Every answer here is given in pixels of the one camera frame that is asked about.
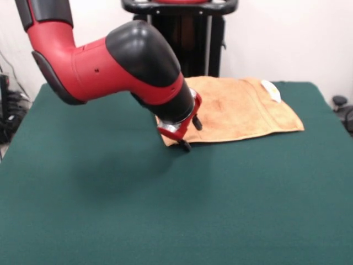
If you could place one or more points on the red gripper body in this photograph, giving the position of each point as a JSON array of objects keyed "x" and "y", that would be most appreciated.
[{"x": 180, "y": 132}]

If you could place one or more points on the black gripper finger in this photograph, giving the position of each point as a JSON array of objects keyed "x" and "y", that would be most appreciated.
[
  {"x": 186, "y": 145},
  {"x": 198, "y": 123}
]

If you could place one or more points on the orange terry towel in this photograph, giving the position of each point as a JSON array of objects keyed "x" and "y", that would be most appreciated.
[{"x": 242, "y": 110}]

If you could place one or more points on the dark green table cloth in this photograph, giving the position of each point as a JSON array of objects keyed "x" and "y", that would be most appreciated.
[{"x": 82, "y": 207}]

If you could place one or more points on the black equipment box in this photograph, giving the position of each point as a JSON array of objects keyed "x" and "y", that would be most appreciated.
[{"x": 4, "y": 91}]

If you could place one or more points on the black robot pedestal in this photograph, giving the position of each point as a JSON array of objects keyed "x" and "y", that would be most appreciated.
[{"x": 193, "y": 41}]

